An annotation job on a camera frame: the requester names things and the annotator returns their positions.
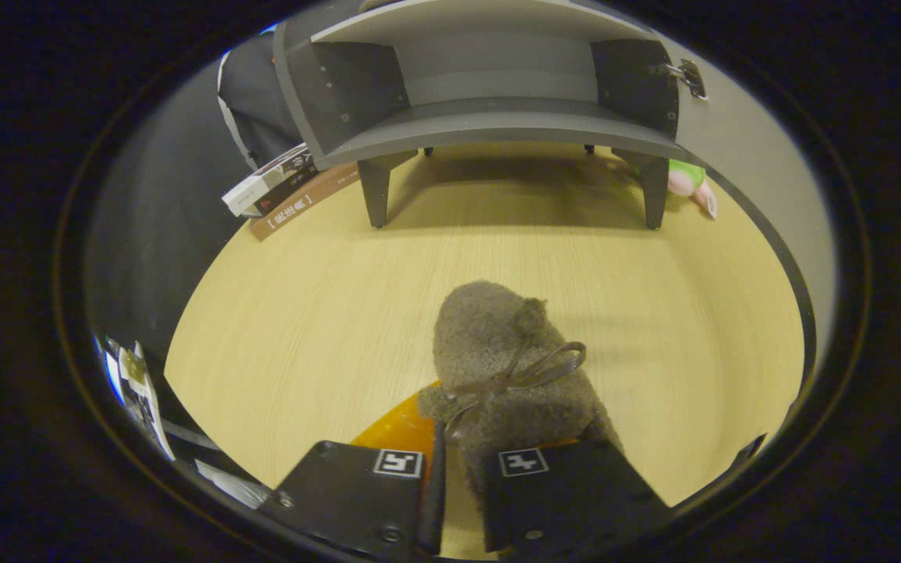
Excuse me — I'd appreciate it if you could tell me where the green and pink plush toy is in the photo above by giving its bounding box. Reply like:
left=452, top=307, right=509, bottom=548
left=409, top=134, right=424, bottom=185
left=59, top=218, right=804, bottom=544
left=668, top=159, right=719, bottom=220

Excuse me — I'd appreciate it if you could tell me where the black backdrop cloth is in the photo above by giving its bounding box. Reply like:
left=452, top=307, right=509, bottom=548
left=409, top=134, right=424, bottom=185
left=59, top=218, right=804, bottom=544
left=83, top=23, right=307, bottom=392

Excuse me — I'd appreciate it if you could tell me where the brown fuzzy shoe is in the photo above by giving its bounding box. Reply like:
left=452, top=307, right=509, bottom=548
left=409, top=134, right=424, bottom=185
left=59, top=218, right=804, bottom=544
left=418, top=280, right=625, bottom=517

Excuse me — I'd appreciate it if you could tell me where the grey shoe cabinet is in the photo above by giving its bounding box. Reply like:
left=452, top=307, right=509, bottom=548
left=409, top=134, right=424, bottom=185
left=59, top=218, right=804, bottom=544
left=273, top=0, right=709, bottom=230

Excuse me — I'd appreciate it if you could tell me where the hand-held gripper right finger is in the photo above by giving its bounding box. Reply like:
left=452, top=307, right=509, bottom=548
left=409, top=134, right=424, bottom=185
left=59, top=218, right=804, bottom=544
left=482, top=438, right=672, bottom=558

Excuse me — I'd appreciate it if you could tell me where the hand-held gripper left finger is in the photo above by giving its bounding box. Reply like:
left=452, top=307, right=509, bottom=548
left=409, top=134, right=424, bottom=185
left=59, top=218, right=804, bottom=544
left=259, top=382, right=447, bottom=562

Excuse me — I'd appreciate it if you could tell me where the dark book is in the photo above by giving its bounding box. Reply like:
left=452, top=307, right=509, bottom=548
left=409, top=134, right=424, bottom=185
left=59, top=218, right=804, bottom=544
left=251, top=166, right=322, bottom=217

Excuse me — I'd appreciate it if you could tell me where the white and blue printed item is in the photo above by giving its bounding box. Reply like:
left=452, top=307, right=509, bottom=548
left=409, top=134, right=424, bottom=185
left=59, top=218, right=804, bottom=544
left=93, top=335, right=176, bottom=462

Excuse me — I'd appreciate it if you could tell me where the metal door hinge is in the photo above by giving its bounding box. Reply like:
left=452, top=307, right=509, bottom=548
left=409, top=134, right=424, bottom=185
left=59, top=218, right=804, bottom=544
left=650, top=59, right=708, bottom=101

